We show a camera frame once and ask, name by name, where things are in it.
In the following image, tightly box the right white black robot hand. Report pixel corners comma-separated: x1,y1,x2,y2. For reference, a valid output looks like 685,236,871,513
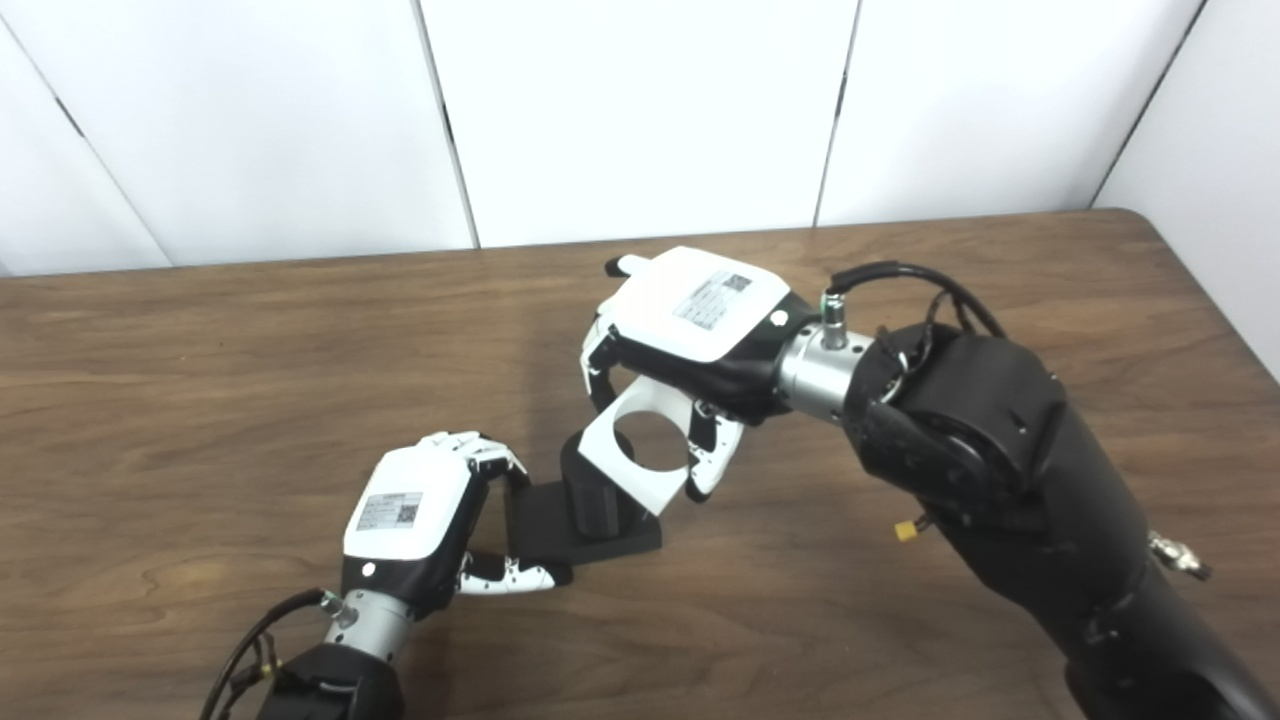
580,246,826,503

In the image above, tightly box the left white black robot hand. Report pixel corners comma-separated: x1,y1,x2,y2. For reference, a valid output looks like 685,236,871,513
340,430,576,617

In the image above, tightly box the black peg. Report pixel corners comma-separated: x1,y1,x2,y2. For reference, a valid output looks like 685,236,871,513
505,430,664,569

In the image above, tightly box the white square piece with hole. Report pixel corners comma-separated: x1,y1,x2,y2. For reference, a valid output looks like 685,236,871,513
578,380,701,517

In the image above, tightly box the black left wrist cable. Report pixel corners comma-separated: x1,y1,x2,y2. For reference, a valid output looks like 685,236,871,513
200,588,346,720

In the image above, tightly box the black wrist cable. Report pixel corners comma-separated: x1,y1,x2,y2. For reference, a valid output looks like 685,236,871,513
822,261,1006,341
200,588,346,720

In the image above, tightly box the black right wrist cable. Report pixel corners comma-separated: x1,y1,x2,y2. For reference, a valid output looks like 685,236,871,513
822,261,1006,341

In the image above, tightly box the silver cable connector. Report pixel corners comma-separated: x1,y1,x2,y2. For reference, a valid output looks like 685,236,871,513
1148,530,1213,581

